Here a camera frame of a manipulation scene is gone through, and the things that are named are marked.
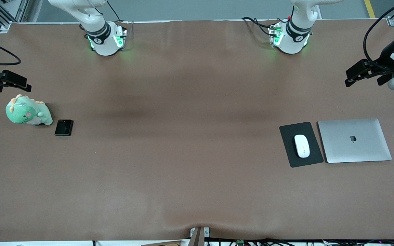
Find black smartphone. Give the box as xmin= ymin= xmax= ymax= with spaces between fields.
xmin=54 ymin=119 xmax=74 ymax=136

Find white computer mouse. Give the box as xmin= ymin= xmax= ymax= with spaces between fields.
xmin=294 ymin=134 xmax=310 ymax=158

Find black mouse pad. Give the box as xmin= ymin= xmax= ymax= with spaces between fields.
xmin=279 ymin=122 xmax=324 ymax=168

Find green dinosaur plush toy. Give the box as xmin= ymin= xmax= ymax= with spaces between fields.
xmin=5 ymin=94 xmax=53 ymax=126

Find silver closed laptop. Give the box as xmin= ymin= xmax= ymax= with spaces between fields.
xmin=318 ymin=119 xmax=392 ymax=164

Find brown table cover mat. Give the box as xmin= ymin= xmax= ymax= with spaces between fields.
xmin=0 ymin=19 xmax=394 ymax=242

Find brown cardboard piece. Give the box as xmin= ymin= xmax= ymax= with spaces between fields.
xmin=142 ymin=241 xmax=184 ymax=246

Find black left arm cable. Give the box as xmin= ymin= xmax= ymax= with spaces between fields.
xmin=363 ymin=0 xmax=394 ymax=69

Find black base cable bundle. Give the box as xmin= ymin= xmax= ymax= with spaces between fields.
xmin=241 ymin=16 xmax=278 ymax=37

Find thin black base cable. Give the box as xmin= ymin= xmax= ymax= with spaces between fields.
xmin=106 ymin=0 xmax=129 ymax=25

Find tangled black cables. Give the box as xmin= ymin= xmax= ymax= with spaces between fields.
xmin=206 ymin=238 xmax=394 ymax=246

